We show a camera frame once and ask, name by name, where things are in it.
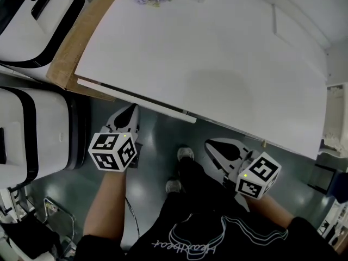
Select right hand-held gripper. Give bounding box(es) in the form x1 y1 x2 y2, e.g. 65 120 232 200
204 138 282 200

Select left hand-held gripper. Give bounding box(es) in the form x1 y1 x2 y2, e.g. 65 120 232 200
88 103 144 172

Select white desk drawer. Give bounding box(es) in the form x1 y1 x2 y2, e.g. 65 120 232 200
77 77 197 124

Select person's right forearm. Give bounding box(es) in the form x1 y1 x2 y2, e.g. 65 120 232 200
244 193 296 228

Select person's left forearm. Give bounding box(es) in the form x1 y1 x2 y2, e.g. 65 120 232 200
83 170 127 246

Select white desk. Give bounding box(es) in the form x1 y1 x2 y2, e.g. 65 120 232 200
73 0 348 160

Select person's black trousers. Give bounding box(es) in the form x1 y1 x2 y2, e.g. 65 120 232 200
163 156 248 220

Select person's white shoe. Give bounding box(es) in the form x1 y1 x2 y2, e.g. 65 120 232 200
165 178 182 194
177 146 195 162

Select person's black printed shirt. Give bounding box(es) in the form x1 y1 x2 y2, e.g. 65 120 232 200
73 210 340 261

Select white and black robot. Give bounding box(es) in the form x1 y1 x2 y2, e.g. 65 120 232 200
0 0 86 70
0 86 92 190

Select white ornate side table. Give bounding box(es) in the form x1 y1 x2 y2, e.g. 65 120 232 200
316 83 348 159

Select brown cardboard box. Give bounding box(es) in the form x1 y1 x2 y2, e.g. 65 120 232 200
45 0 123 102

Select white hutch shelf unit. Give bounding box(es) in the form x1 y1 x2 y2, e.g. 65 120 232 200
198 0 348 57

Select black frame chair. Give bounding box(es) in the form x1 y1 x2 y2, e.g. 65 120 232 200
307 163 348 203

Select thin black cable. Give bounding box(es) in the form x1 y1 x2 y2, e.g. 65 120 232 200
124 196 141 238

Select metal frame chair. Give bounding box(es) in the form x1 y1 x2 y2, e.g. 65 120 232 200
43 196 77 255

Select metal frame side table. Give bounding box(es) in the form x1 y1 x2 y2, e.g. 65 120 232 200
0 186 36 224

